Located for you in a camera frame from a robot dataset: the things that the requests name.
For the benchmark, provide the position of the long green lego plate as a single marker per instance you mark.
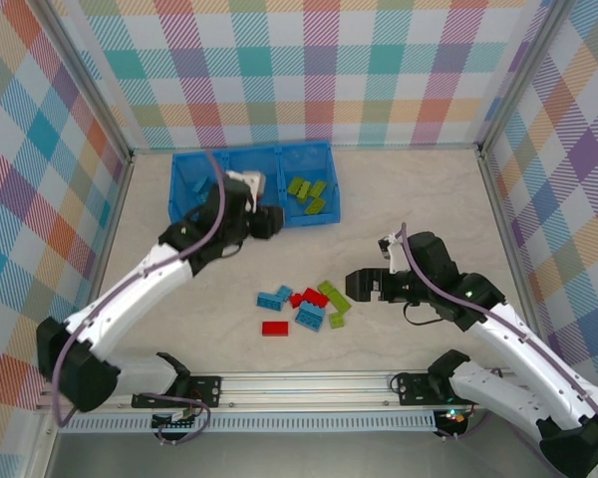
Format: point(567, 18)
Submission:
point(339, 301)

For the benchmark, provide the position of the thick blue lego brick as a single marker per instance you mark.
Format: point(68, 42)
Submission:
point(310, 314)

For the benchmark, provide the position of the small red lego brick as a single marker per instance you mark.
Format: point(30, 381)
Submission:
point(295, 300)

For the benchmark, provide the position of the small blue lego brick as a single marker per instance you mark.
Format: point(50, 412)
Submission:
point(284, 291)

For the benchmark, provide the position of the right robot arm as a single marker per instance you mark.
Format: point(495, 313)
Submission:
point(508, 328)

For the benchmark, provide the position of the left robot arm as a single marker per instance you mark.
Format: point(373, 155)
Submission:
point(129, 294)

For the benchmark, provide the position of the blue lego plate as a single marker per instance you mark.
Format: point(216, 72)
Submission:
point(199, 189)

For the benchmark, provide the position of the blue three-compartment bin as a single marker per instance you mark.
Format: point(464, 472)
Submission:
point(259, 167)

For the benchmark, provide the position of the small circuit board with lights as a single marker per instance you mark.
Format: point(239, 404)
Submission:
point(453, 415)

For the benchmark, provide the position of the aluminium frame bar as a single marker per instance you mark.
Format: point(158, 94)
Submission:
point(106, 249)
point(520, 74)
point(501, 224)
point(87, 79)

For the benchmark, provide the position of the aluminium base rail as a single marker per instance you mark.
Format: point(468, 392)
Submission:
point(304, 388)

